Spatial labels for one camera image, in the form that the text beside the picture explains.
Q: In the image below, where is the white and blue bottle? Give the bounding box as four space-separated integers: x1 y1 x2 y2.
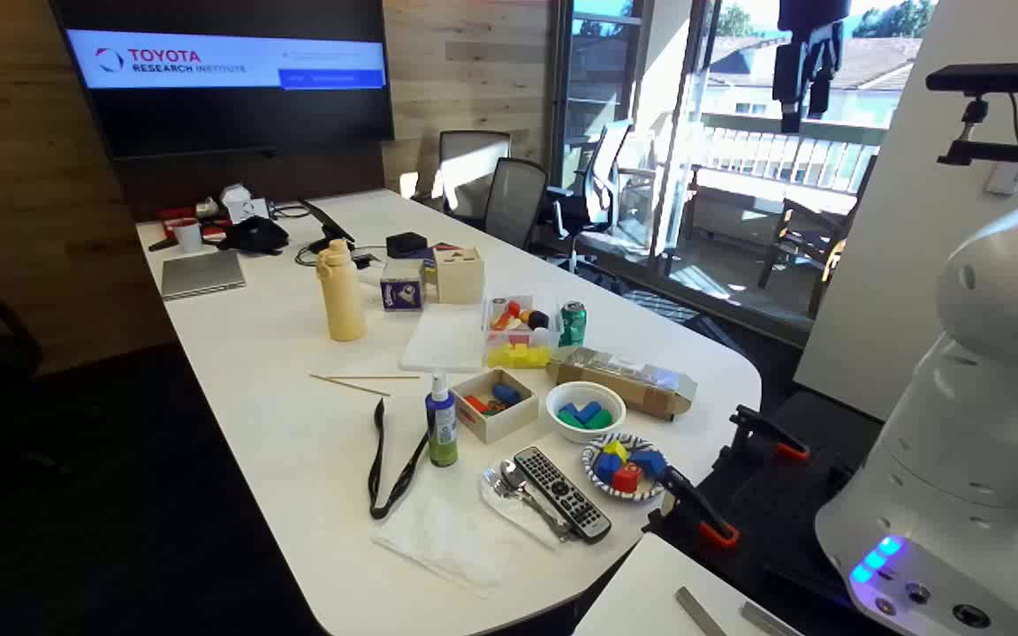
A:
424 373 455 465

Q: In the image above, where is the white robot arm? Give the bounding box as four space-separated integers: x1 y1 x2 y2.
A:
814 210 1018 636

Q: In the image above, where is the cream yellow bottle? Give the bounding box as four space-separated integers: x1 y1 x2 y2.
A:
313 241 364 344

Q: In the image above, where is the clear plastic toy container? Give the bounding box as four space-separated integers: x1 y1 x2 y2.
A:
485 296 554 369

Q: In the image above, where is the green soda can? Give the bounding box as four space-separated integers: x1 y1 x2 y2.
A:
559 301 587 347

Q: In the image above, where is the white square box with blocks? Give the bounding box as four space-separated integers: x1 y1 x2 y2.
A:
452 371 537 445

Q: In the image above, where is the white bowl with blocks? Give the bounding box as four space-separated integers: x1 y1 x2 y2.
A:
543 380 624 442

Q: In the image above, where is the purple white cube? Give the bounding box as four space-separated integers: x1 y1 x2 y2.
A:
377 263 424 310

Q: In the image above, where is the grey office chair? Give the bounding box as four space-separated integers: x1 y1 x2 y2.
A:
485 159 548 248

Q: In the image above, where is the black flat case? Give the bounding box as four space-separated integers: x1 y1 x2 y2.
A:
384 234 429 259

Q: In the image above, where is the brown cardboard box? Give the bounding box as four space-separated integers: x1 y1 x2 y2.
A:
548 347 696 422

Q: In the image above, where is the wooden chopstick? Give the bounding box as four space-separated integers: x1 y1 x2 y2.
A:
311 373 390 398

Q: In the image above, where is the patterned plate with blocks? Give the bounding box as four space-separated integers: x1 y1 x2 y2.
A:
582 435 664 503

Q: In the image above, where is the white napkin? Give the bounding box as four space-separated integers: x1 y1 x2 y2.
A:
371 499 505 587

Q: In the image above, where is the black remote control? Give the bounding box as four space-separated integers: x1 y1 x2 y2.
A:
511 445 611 543

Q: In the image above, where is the black pouch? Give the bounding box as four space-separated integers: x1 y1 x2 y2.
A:
225 216 290 253

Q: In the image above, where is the black orange clamp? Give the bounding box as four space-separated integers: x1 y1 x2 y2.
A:
664 471 739 552
730 407 814 462

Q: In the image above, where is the silver laptop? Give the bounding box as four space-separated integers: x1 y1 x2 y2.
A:
161 252 244 301

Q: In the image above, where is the white board with metal bars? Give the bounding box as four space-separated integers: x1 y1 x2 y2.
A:
572 534 801 636

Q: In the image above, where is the white mug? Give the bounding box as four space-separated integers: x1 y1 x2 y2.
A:
173 223 205 253

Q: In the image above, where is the black strap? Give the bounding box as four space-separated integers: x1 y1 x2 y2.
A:
364 395 433 524

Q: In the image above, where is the wall television screen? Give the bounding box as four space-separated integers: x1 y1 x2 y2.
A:
48 0 391 159

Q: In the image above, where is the black camera on stand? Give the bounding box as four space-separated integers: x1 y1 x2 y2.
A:
925 64 1018 95

